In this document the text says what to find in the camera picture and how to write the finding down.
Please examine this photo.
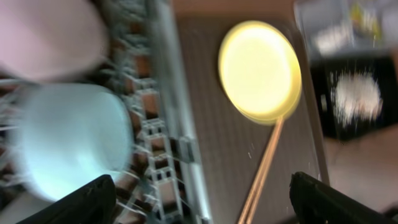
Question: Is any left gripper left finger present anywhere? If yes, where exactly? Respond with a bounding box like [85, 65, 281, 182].
[17, 175, 116, 224]

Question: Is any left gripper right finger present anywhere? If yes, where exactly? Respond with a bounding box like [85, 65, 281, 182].
[289, 172, 397, 224]

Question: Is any wooden chopstick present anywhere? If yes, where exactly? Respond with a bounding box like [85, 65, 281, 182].
[244, 118, 284, 224]
[238, 116, 282, 224]

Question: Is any light blue bowl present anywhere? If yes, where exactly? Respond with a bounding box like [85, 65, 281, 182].
[10, 83, 134, 202]

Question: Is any yellow plastic plate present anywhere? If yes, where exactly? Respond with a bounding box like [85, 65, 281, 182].
[218, 21, 302, 125]

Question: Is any pink white bowl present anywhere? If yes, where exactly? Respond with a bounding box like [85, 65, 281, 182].
[1, 0, 109, 82]

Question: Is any yellow green snack wrapper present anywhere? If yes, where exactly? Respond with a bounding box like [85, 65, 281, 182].
[349, 0, 382, 40]

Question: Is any grey plastic dishwasher rack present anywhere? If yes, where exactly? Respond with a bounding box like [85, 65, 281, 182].
[1, 1, 213, 223]

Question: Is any black waste tray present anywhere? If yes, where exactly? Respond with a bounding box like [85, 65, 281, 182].
[310, 56, 397, 142]

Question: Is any dark brown serving tray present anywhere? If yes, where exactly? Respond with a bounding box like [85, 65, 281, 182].
[177, 14, 328, 223]

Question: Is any spilled rice pile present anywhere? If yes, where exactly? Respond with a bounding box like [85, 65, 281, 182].
[330, 71, 383, 128]

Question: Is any crumpled white tissue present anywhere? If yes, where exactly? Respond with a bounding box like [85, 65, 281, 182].
[312, 24, 351, 55]

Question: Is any clear plastic bin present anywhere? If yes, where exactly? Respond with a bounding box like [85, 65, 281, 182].
[294, 0, 397, 61]

